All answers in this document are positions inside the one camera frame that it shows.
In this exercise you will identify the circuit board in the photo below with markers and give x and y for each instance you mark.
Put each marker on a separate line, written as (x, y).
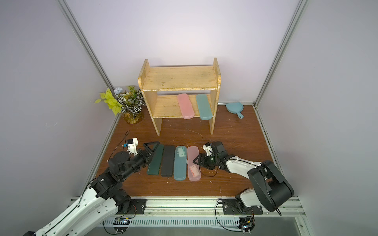
(121, 224)
(246, 224)

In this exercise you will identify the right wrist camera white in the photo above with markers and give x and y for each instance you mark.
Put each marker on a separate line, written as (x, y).
(208, 149)

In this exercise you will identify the wooden two-tier shelf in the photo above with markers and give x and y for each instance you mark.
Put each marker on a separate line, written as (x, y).
(153, 80)

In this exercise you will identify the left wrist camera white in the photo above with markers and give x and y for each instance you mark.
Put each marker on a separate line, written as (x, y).
(131, 145)

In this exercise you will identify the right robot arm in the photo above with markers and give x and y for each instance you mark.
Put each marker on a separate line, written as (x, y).
(270, 187)

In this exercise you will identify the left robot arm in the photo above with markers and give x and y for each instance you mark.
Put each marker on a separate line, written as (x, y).
(103, 198)

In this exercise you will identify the pink pencil case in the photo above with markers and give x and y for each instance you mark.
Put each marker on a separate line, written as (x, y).
(194, 173)
(185, 105)

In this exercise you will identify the potted plant in glass vase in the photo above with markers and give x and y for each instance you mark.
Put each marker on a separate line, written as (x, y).
(127, 103)

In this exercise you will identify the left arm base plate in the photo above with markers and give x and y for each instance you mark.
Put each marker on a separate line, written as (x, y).
(134, 206)

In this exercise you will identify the right circuit board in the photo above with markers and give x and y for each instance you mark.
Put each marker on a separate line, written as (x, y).
(246, 224)

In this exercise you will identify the aluminium mounting rail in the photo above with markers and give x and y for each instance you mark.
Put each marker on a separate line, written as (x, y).
(203, 212)

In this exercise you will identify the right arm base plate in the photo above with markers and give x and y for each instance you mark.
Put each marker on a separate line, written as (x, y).
(232, 206)

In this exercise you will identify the light teal large pencil case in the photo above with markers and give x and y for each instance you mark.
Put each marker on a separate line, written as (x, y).
(180, 163)

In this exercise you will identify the dark green pencil case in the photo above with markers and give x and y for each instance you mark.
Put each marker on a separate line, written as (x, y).
(154, 167)

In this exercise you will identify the left circuit board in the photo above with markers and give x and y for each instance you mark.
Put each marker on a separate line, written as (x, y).
(121, 224)

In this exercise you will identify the teal dustpan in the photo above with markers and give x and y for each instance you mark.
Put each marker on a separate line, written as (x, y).
(235, 108)

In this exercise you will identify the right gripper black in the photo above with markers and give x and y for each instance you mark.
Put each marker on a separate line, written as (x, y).
(205, 159)

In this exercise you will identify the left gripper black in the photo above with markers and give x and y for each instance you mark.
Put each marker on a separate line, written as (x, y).
(147, 155)

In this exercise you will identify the black pencil case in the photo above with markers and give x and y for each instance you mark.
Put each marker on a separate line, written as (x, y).
(167, 164)

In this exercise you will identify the teal pencil case shelf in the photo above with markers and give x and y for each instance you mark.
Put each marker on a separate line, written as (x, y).
(204, 108)

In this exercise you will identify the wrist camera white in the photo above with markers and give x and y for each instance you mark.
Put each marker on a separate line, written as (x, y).
(131, 145)
(208, 149)

